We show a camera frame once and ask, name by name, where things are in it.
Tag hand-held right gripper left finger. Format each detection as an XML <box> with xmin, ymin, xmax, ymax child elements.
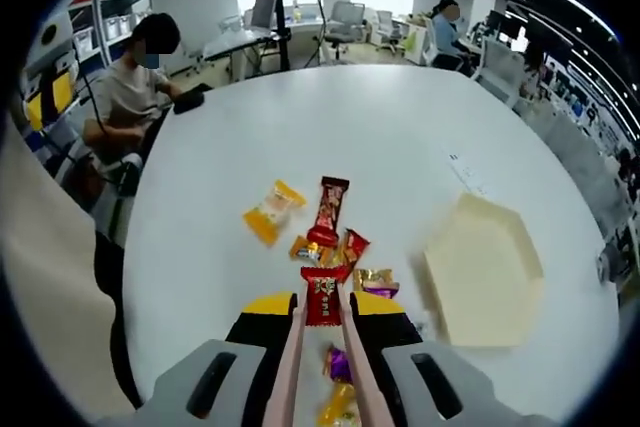
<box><xmin>97</xmin><ymin>290</ymin><xmax>301</xmax><ymax>427</ymax></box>

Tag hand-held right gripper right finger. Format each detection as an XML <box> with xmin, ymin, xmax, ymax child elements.
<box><xmin>348</xmin><ymin>290</ymin><xmax>551</xmax><ymax>427</ymax></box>

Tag pink food tongs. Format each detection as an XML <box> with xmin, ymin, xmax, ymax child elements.
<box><xmin>262</xmin><ymin>279</ymin><xmax>396</xmax><ymax>427</ymax></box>

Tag wide gold food candy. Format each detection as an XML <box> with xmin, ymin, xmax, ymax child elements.
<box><xmin>352</xmin><ymin>267</ymin><xmax>401</xmax><ymax>301</ymax></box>

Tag purple food packet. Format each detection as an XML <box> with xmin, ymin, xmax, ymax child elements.
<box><xmin>322</xmin><ymin>344</ymin><xmax>356</xmax><ymax>386</ymax></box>

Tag red square food packet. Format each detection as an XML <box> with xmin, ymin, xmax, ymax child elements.
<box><xmin>299</xmin><ymin>264</ymin><xmax>349</xmax><ymax>328</ymax></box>

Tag orange red food bar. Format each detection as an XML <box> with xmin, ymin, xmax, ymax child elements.
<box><xmin>334</xmin><ymin>227</ymin><xmax>372</xmax><ymax>273</ymax></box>

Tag orange yellow food packet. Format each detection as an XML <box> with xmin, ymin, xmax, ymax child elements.
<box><xmin>317</xmin><ymin>381</ymin><xmax>359</xmax><ymax>427</ymax></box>

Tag small gold striped food candy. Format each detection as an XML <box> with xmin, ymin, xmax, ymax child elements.
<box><xmin>288</xmin><ymin>235</ymin><xmax>334</xmax><ymax>266</ymax></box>

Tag cream hexagonal container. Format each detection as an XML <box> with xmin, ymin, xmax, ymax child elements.
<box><xmin>412</xmin><ymin>191</ymin><xmax>546</xmax><ymax>349</ymax></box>

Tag yellow white food packet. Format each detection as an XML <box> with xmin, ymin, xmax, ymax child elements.
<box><xmin>241</xmin><ymin>178</ymin><xmax>308</xmax><ymax>248</ymax></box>

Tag dark red food bar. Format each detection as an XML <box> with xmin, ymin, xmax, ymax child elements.
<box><xmin>305</xmin><ymin>175</ymin><xmax>351</xmax><ymax>246</ymax></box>

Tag white storage shelf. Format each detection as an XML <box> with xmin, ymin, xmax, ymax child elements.
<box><xmin>64</xmin><ymin>0</ymin><xmax>154</xmax><ymax>68</ymax></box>

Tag black flat device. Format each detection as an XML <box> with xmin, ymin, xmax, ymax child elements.
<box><xmin>172</xmin><ymin>82</ymin><xmax>214</xmax><ymax>116</ymax></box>

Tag white table socket panel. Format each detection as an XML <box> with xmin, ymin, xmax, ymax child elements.
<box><xmin>442</xmin><ymin>149</ymin><xmax>489</xmax><ymax>196</ymax></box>

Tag silver monitor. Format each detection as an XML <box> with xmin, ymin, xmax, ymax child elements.
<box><xmin>249</xmin><ymin>0</ymin><xmax>282</xmax><ymax>31</ymax></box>

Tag black tripod stand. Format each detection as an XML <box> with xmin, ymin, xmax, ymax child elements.
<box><xmin>271</xmin><ymin>0</ymin><xmax>294</xmax><ymax>71</ymax></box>

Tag white office chair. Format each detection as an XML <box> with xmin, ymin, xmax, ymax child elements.
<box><xmin>472</xmin><ymin>39</ymin><xmax>526</xmax><ymax>106</ymax></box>

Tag grey office chair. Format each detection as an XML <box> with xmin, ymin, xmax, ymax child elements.
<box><xmin>324</xmin><ymin>0</ymin><xmax>366</xmax><ymax>62</ymax></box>

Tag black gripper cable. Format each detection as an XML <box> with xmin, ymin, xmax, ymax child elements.
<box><xmin>72</xmin><ymin>41</ymin><xmax>111</xmax><ymax>141</ymax></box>

